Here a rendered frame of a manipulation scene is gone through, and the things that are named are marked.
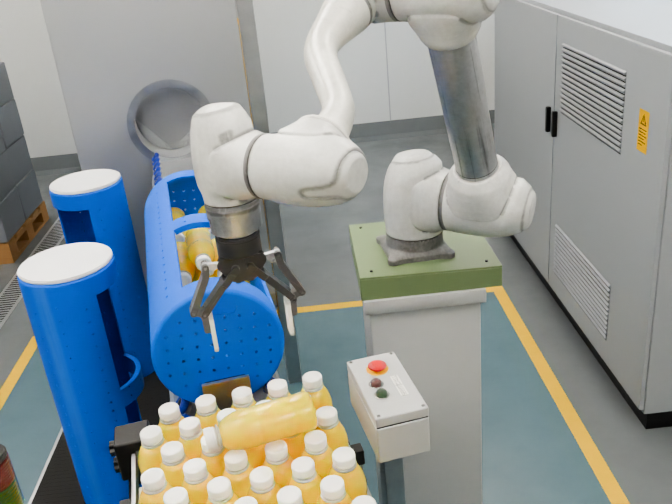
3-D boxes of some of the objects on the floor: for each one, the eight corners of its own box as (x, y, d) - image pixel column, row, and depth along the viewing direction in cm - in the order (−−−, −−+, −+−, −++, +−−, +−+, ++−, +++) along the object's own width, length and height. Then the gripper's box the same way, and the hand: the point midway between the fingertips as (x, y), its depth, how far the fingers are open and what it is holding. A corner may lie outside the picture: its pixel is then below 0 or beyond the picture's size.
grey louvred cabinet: (572, 214, 480) (584, -21, 420) (769, 417, 285) (843, 32, 224) (490, 222, 479) (490, -11, 419) (631, 432, 284) (668, 50, 223)
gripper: (304, 209, 128) (316, 316, 137) (160, 235, 124) (182, 343, 133) (314, 224, 122) (326, 335, 131) (162, 252, 117) (185, 365, 126)
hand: (253, 334), depth 131 cm, fingers open, 13 cm apart
